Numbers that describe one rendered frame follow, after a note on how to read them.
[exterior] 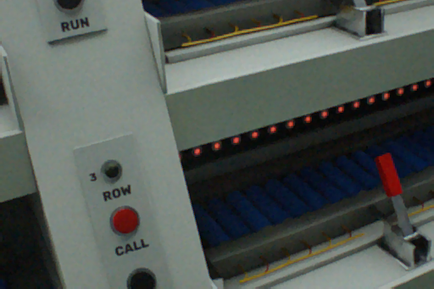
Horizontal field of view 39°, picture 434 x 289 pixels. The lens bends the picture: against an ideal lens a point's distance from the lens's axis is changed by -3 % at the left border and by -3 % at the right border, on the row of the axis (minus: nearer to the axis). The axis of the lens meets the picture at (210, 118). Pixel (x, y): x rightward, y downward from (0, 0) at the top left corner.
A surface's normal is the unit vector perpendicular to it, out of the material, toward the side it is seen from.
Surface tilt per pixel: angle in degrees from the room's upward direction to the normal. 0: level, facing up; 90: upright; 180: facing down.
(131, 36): 90
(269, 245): 112
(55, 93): 90
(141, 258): 90
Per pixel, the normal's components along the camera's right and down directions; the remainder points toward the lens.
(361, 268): -0.07, -0.90
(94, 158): 0.36, 0.00
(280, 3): 0.42, 0.37
